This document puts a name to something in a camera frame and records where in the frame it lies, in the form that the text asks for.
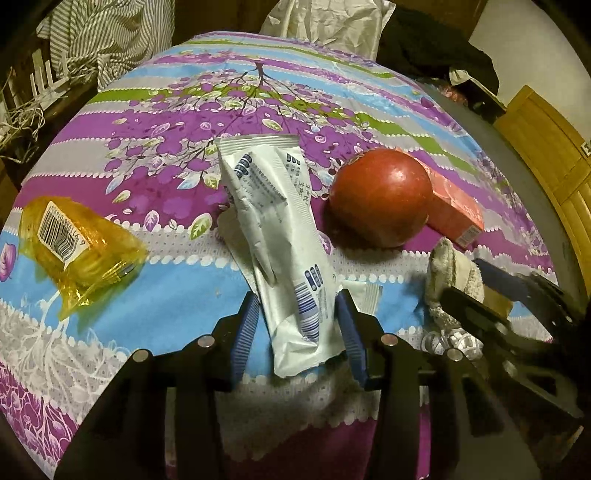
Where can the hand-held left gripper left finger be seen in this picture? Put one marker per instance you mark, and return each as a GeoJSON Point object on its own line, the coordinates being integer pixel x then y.
{"type": "Point", "coordinates": [244, 334]}

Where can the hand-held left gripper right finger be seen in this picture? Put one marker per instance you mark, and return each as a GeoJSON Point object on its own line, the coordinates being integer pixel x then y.
{"type": "Point", "coordinates": [351, 339]}

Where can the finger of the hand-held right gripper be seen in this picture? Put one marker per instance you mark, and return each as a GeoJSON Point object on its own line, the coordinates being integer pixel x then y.
{"type": "Point", "coordinates": [475, 318]}
{"type": "Point", "coordinates": [505, 281]}

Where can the tan sponge block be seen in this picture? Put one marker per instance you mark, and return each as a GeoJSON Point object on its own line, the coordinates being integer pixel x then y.
{"type": "Point", "coordinates": [497, 302]}

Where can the white plastic packet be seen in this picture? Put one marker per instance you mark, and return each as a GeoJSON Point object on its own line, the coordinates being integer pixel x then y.
{"type": "Point", "coordinates": [277, 249]}

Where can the white crumpled wrapper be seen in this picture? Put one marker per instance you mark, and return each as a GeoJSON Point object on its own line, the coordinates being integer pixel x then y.
{"type": "Point", "coordinates": [445, 342]}

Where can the white sock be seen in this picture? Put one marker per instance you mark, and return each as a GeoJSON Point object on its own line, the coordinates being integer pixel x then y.
{"type": "Point", "coordinates": [455, 272]}

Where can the red cardboard box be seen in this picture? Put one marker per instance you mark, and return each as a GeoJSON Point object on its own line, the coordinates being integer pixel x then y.
{"type": "Point", "coordinates": [455, 207]}

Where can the light wooden cabinet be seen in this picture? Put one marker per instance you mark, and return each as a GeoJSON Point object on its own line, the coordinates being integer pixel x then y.
{"type": "Point", "coordinates": [545, 147]}

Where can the red apple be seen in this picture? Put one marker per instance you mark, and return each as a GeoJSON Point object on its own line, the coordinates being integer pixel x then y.
{"type": "Point", "coordinates": [381, 196]}

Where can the yellow plastic wrapper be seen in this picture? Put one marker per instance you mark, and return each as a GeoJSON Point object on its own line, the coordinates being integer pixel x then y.
{"type": "Point", "coordinates": [78, 249]}

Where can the floral striped blanket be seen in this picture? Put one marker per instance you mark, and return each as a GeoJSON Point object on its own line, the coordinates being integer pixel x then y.
{"type": "Point", "coordinates": [175, 147]}

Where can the dark cloth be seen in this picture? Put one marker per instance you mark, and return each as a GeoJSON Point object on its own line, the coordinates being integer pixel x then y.
{"type": "Point", "coordinates": [438, 48]}

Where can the cream crumpled plastic bag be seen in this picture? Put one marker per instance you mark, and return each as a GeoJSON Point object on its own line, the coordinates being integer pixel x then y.
{"type": "Point", "coordinates": [328, 23]}

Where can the white slatted rack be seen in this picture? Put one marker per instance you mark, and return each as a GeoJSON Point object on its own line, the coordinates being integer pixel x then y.
{"type": "Point", "coordinates": [32, 97]}

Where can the striped grey cloth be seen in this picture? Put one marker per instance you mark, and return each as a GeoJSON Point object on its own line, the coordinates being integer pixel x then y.
{"type": "Point", "coordinates": [92, 41]}

